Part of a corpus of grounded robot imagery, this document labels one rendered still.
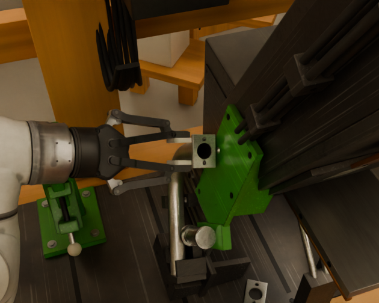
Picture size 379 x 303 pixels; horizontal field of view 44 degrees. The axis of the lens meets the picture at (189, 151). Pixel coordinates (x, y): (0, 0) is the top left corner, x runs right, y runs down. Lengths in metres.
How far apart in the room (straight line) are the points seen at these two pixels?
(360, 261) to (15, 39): 0.75
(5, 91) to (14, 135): 2.32
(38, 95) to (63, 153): 2.22
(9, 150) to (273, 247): 0.60
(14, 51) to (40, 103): 1.79
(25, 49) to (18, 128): 0.39
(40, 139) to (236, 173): 0.29
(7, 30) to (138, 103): 1.76
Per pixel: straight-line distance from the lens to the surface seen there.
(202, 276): 0.91
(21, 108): 2.82
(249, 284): 0.97
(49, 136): 0.66
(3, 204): 0.66
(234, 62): 0.89
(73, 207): 0.98
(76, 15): 0.90
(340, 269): 0.76
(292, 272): 1.01
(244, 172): 0.71
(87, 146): 0.68
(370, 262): 0.78
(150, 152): 1.21
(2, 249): 0.65
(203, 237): 0.80
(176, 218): 0.89
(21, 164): 0.65
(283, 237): 1.05
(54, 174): 0.67
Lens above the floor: 1.77
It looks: 47 degrees down
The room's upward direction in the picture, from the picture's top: straight up
